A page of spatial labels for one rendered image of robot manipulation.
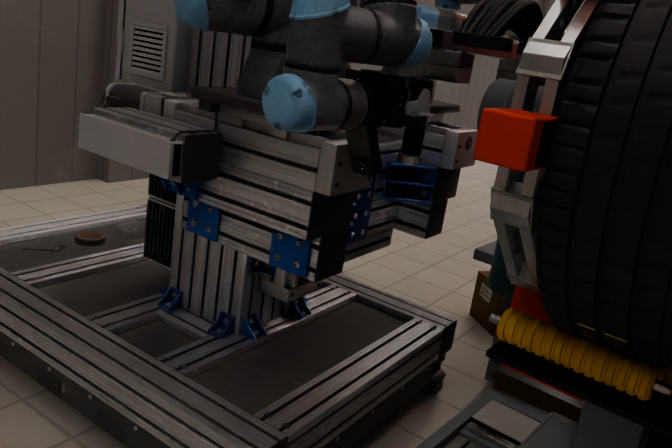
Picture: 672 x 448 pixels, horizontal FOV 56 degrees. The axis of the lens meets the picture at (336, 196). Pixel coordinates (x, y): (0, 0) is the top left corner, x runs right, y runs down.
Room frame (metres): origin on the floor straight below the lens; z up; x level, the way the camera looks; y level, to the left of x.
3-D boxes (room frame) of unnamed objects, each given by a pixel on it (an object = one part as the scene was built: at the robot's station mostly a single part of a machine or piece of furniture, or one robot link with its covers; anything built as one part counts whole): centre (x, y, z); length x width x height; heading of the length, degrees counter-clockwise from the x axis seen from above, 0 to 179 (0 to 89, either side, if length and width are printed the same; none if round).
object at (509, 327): (0.95, -0.42, 0.51); 0.29 x 0.06 x 0.06; 53
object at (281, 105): (0.87, 0.06, 0.85); 0.11 x 0.08 x 0.09; 143
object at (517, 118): (0.85, -0.23, 0.85); 0.09 x 0.08 x 0.07; 143
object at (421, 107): (1.07, -0.12, 0.85); 0.09 x 0.03 x 0.06; 134
